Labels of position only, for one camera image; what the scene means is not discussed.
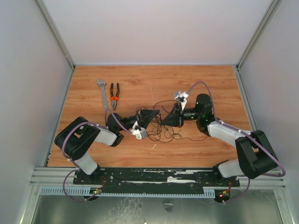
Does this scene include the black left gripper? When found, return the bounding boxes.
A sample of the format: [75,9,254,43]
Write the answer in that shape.
[118,108,160,132]

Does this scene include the black and yellow wire bundle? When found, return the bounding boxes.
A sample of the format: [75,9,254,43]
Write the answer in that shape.
[146,99,208,143]

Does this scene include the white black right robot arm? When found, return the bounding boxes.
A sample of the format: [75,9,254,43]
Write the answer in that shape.
[161,94,278,186]

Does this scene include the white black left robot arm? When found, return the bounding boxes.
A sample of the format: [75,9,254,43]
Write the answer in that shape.
[54,109,160,184]

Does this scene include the orange black pliers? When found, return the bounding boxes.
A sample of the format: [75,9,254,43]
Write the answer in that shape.
[110,83,120,110]

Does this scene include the silver adjustable wrench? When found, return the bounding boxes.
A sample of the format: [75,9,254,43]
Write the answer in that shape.
[97,78,108,110]

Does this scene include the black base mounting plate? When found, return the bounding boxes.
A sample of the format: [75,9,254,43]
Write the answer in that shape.
[73,168,240,195]

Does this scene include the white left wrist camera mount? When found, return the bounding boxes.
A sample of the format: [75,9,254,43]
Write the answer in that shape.
[131,121,148,140]

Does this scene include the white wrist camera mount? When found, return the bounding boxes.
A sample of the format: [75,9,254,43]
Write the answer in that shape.
[174,91,189,111]
[131,121,148,140]

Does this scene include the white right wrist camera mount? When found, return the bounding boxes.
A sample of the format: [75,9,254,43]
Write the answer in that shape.
[174,91,189,111]

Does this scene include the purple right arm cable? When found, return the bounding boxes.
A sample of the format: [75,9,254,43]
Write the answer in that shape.
[186,81,287,205]

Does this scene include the grey slotted cable duct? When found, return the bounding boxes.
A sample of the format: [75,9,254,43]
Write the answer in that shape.
[38,186,215,198]

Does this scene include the aluminium frame rail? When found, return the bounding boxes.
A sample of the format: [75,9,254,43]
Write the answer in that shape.
[233,0,287,189]

